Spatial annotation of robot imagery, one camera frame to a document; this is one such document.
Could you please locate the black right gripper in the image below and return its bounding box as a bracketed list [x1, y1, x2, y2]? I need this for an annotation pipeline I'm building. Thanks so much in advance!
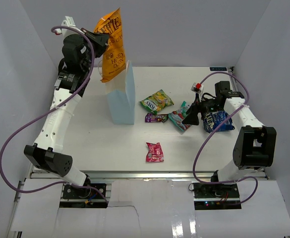
[182, 93, 223, 125]

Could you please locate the teal Fox's candy bag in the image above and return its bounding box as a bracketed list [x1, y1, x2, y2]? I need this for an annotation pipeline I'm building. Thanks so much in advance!
[168, 101, 191, 132]

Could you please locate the orange Kettle chips bag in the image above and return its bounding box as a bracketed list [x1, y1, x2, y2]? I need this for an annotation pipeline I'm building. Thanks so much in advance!
[94, 8, 126, 83]

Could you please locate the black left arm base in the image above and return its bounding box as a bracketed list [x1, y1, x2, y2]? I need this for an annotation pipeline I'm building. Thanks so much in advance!
[59, 185, 108, 209]

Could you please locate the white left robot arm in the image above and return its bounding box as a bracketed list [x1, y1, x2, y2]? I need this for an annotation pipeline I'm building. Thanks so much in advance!
[24, 28, 110, 198]

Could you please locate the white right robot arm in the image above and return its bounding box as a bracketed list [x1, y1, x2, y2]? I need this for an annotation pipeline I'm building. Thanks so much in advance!
[182, 81, 277, 198]

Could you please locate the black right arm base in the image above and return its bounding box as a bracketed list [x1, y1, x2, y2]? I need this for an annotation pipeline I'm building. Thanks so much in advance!
[188, 183, 241, 211]

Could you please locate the blue snack bag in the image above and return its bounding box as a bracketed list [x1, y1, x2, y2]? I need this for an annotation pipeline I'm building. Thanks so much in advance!
[201, 111, 235, 133]

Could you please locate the green yellow Fox's candy bag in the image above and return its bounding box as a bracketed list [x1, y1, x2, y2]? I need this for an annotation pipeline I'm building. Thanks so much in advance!
[139, 89, 174, 115]

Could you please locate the light blue paper bag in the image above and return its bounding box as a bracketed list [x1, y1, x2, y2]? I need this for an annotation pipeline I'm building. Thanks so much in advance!
[105, 61, 136, 124]

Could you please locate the purple Skittles packet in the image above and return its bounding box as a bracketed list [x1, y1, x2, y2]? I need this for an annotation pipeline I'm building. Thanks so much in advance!
[145, 113, 169, 123]

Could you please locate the red pink candy packet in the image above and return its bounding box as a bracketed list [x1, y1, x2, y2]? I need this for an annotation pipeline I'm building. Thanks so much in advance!
[146, 142, 164, 163]

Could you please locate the blue label right corner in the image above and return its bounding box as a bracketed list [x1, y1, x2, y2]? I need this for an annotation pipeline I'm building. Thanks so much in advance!
[209, 67, 227, 71]

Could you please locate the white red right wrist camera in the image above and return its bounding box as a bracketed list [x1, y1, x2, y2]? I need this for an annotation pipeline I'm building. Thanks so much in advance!
[191, 83, 204, 94]

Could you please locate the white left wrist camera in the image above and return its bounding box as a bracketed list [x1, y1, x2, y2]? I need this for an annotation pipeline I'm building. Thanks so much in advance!
[55, 16, 82, 38]

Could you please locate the aluminium front frame rail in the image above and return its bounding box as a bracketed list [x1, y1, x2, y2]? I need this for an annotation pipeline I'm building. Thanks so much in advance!
[30, 169, 267, 180]

